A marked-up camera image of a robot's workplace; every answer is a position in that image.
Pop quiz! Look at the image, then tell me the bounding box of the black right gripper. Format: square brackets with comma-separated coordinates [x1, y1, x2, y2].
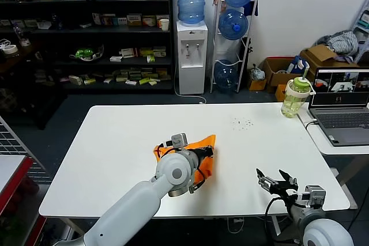
[255, 168, 298, 200]

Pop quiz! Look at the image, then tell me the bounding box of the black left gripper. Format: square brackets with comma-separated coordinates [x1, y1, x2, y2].
[193, 147, 214, 160]

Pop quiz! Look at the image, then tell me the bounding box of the orange t-shirt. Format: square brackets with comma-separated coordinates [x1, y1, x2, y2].
[152, 134, 217, 182]

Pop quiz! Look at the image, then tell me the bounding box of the grey pile of clothes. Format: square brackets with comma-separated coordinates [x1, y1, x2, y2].
[316, 30, 359, 56]

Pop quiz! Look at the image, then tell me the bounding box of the white side table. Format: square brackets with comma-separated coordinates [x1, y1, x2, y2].
[296, 110, 369, 209]

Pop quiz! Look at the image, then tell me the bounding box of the small orange cardboard box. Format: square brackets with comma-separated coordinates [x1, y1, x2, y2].
[247, 78, 267, 91]
[274, 84, 288, 102]

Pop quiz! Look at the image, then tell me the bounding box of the green lidded drinking bottle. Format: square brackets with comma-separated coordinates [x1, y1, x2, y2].
[281, 63, 317, 119]

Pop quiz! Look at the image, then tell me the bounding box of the grey laptop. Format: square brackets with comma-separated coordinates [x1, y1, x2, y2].
[307, 67, 369, 147]

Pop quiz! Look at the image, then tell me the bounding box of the grey plastic bag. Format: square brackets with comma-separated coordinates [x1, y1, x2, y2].
[247, 64, 265, 81]

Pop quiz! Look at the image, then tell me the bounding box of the white water dispenser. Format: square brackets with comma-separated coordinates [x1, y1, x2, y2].
[175, 20, 208, 96]

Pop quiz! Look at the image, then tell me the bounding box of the open cardboard box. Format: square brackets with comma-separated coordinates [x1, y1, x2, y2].
[262, 57, 303, 93]

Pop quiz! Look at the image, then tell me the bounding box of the blue and white package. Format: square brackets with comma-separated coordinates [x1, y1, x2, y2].
[286, 55, 309, 75]

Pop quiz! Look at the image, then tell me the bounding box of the cardboard box with flap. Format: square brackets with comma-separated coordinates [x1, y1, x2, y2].
[299, 44, 360, 82]

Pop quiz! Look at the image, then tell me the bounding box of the white metal jug rack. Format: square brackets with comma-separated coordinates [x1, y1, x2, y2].
[209, 0, 259, 93]

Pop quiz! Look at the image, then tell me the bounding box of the white bowl with green toy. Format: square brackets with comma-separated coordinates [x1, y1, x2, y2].
[69, 43, 104, 62]

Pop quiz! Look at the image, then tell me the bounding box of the black shelving unit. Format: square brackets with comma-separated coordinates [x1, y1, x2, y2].
[0, 0, 175, 95]

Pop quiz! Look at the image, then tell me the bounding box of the red and white cart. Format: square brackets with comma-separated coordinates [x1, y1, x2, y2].
[0, 155, 47, 246]

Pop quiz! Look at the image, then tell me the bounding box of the dark blue bottle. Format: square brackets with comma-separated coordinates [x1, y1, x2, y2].
[50, 12, 63, 30]

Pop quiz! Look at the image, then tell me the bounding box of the dark wooden desk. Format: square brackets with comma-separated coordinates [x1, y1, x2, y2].
[0, 40, 67, 130]

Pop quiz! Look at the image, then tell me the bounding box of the clear plastic bottle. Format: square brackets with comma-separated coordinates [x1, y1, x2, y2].
[13, 23, 31, 46]

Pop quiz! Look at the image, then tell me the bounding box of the white tape roll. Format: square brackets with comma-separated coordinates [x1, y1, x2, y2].
[1, 44, 18, 55]

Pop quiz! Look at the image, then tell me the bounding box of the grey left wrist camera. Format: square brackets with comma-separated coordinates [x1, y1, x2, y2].
[165, 133, 190, 150]

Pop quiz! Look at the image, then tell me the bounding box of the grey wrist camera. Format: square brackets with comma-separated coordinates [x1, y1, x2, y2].
[165, 133, 190, 150]
[301, 184, 326, 208]

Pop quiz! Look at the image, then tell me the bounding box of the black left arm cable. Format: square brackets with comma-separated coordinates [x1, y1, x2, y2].
[189, 167, 207, 192]

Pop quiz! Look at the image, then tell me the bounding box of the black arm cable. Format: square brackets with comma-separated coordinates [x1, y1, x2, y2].
[189, 167, 207, 192]
[264, 196, 292, 243]

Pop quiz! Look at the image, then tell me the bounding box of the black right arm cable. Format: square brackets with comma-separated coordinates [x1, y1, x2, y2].
[264, 196, 292, 243]

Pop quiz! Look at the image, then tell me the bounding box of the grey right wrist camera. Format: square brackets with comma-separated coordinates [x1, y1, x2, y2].
[301, 184, 326, 208]

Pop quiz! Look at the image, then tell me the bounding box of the white dispenser power cable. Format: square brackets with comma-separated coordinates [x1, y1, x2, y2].
[174, 63, 207, 104]

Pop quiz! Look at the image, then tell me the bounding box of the white laptop cable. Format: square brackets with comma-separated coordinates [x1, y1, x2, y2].
[296, 113, 318, 129]

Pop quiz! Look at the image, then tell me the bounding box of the white wire grid panel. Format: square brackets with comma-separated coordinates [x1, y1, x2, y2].
[0, 113, 47, 185]

